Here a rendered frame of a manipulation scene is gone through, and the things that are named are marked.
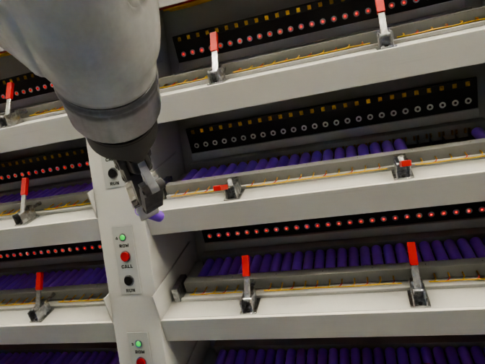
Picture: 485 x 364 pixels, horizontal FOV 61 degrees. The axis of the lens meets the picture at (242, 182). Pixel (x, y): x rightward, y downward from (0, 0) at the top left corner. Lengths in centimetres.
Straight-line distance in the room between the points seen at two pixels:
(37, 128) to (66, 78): 54
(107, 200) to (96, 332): 25
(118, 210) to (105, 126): 40
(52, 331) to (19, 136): 38
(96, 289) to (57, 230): 15
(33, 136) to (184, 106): 31
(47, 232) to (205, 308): 33
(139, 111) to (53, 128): 48
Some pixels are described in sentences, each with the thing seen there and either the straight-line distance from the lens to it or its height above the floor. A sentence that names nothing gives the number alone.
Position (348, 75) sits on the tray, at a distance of 66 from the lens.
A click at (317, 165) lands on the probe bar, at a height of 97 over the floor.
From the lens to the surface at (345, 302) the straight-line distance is 70.
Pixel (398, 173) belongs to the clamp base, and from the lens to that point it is 66.
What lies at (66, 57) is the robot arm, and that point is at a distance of 31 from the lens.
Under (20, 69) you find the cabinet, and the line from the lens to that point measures 118.
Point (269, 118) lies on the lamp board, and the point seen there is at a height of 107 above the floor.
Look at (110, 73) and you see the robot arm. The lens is 32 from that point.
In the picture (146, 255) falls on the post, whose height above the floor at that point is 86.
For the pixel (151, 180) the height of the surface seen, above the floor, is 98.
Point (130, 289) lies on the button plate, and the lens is 78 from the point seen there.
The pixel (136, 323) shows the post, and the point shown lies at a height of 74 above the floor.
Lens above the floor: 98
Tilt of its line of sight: 2 degrees down
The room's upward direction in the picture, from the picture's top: 8 degrees counter-clockwise
